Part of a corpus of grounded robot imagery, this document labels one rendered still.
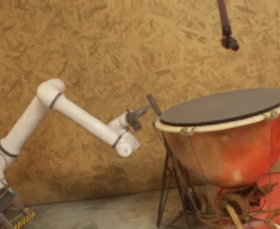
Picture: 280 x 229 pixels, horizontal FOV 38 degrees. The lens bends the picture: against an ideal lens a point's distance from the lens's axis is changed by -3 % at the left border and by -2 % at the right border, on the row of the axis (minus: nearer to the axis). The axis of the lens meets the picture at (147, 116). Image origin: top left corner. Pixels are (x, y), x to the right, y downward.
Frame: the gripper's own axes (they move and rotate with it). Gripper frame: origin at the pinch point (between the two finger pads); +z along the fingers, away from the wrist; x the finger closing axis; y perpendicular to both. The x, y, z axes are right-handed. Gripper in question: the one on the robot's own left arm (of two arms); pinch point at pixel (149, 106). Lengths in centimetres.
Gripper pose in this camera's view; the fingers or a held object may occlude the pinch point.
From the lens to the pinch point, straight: 236.2
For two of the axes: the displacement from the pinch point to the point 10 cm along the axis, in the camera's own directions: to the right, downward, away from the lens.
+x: 5.5, -2.8, 7.8
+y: -4.9, -8.7, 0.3
